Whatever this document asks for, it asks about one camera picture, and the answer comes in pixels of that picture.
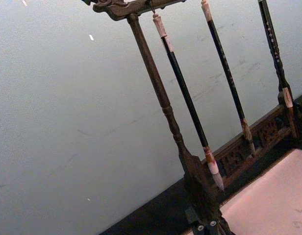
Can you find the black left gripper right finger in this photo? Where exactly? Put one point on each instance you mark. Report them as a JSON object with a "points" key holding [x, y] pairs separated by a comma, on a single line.
{"points": [[214, 227]]}

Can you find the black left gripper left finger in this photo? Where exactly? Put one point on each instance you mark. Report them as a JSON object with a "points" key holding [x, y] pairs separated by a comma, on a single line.
{"points": [[195, 226]]}

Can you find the black table cloth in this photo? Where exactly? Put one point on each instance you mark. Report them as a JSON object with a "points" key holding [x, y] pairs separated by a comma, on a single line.
{"points": [[153, 210]]}

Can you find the pale pink paper sheet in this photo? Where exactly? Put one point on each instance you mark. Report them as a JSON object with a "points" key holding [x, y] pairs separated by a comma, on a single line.
{"points": [[263, 200]]}

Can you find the black brush with white tip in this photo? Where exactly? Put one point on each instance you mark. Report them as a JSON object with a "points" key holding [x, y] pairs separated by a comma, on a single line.
{"points": [[187, 102]]}

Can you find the dark carved wooden brush rack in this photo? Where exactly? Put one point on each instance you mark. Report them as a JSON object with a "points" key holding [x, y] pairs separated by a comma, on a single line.
{"points": [[151, 68]]}

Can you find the black brush with grey tip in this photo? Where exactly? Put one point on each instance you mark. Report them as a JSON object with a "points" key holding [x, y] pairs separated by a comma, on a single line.
{"points": [[227, 63]]}

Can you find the black brush with cream collar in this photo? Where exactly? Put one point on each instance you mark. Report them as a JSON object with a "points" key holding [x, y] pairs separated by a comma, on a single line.
{"points": [[272, 41]]}

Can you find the plain pale wall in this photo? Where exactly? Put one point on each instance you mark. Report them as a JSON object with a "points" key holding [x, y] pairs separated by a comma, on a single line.
{"points": [[55, 98]]}

